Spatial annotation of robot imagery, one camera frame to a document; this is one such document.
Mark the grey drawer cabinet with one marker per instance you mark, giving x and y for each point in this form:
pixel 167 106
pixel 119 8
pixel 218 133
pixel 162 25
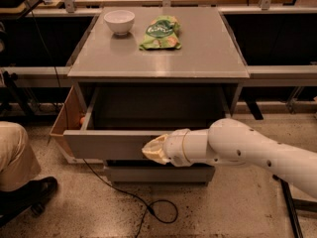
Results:
pixel 207 56

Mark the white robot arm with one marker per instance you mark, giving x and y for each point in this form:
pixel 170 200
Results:
pixel 231 142

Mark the black shoe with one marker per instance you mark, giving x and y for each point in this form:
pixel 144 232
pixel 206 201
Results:
pixel 32 192

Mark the orange ball in box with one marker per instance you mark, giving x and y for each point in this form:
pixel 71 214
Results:
pixel 81 120

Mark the grey top drawer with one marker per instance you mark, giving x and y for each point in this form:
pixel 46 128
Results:
pixel 122 118

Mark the white gripper with wrap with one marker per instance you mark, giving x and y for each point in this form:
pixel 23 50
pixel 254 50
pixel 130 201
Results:
pixel 174 147

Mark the white bowl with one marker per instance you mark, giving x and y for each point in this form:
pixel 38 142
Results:
pixel 120 22

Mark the black metal floor stand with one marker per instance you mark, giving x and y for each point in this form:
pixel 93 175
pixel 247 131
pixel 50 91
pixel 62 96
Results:
pixel 293 205

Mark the person leg beige trousers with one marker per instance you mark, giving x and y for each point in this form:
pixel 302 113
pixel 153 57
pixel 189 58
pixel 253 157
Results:
pixel 18 163

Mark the grey bottom drawer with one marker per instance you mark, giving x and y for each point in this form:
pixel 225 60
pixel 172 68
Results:
pixel 159 174

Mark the cardboard box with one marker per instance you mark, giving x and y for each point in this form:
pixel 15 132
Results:
pixel 66 128

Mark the grey drawer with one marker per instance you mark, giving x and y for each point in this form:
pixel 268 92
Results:
pixel 122 118
pixel 159 174

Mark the green chip bag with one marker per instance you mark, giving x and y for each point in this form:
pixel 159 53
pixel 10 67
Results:
pixel 161 34

